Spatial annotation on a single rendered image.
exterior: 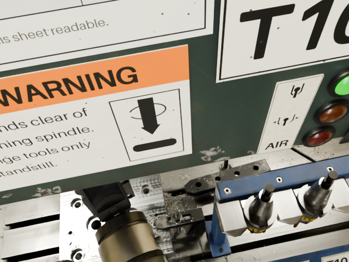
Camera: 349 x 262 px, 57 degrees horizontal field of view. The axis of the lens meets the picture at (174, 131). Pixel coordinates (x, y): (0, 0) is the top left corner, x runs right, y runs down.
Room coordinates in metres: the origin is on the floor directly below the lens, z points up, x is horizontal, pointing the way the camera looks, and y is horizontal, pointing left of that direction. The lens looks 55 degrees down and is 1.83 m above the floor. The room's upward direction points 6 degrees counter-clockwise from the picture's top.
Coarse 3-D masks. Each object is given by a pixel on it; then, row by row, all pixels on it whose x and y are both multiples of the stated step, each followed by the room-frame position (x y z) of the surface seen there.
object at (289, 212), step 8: (280, 192) 0.25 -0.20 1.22; (288, 192) 0.25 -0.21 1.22; (280, 200) 0.23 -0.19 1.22; (288, 200) 0.23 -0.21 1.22; (296, 200) 0.23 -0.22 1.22; (280, 208) 0.22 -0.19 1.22; (288, 208) 0.21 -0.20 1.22; (296, 208) 0.21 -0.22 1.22; (280, 216) 0.20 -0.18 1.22; (288, 216) 0.20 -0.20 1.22; (296, 216) 0.20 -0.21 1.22; (288, 224) 0.19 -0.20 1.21
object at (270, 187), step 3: (267, 186) 0.22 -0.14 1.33; (270, 186) 0.22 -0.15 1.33; (273, 186) 0.22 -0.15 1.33; (264, 189) 0.22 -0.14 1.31; (267, 189) 0.21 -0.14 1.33; (270, 189) 0.21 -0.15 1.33; (273, 189) 0.21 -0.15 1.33; (264, 192) 0.21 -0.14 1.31; (267, 192) 0.21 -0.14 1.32; (270, 192) 0.21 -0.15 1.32; (261, 195) 0.22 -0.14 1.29; (264, 195) 0.21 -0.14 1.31; (267, 195) 0.21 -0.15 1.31; (270, 195) 0.21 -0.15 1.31; (264, 198) 0.21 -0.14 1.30; (267, 198) 0.21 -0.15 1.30; (270, 198) 0.21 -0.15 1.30
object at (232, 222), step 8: (232, 200) 0.24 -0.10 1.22; (216, 208) 0.23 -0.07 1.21; (224, 208) 0.23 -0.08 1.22; (232, 208) 0.23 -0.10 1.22; (240, 208) 0.22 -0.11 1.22; (224, 216) 0.21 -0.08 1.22; (232, 216) 0.21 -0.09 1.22; (240, 216) 0.21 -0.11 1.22; (224, 224) 0.20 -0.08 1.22; (232, 224) 0.20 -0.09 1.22; (240, 224) 0.19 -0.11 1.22; (224, 232) 0.18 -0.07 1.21; (232, 232) 0.18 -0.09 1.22; (240, 232) 0.18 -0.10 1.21
